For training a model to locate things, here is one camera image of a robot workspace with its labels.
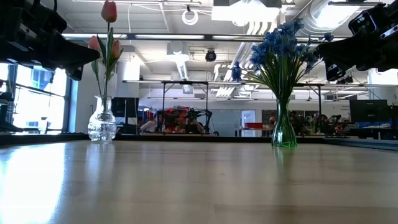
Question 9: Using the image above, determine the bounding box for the pink artificial tulip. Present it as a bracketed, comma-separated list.
[88, 35, 103, 96]
[99, 0, 118, 97]
[105, 39, 124, 96]

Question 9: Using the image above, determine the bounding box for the white ceiling light panel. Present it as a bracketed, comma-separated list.
[211, 0, 282, 22]

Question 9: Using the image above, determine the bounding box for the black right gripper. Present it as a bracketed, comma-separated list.
[314, 0, 398, 82]

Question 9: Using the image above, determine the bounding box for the black tall workbench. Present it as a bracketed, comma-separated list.
[123, 80, 210, 134]

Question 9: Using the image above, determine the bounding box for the green glass vase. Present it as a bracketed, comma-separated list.
[271, 98, 299, 149]

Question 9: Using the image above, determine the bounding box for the white coiled cable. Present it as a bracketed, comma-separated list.
[181, 8, 200, 26]

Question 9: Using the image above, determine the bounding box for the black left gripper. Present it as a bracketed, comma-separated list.
[0, 0, 100, 82]

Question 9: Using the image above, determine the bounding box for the black overhead camera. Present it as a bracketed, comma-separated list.
[204, 49, 218, 63]

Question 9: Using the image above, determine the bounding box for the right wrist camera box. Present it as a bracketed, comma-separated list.
[348, 11, 379, 35]

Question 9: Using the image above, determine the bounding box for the person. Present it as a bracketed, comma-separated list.
[139, 119, 159, 134]

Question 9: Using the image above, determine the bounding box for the clear glass vase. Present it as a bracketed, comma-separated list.
[87, 95, 118, 144]

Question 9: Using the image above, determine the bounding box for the blue artificial flower bunch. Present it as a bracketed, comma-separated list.
[264, 17, 307, 100]
[292, 30, 335, 100]
[231, 40, 280, 100]

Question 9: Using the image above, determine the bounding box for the black computer monitor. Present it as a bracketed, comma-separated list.
[349, 98, 389, 124]
[111, 96, 140, 126]

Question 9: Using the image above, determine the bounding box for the red black equipment pile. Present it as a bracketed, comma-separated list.
[160, 105, 214, 135]

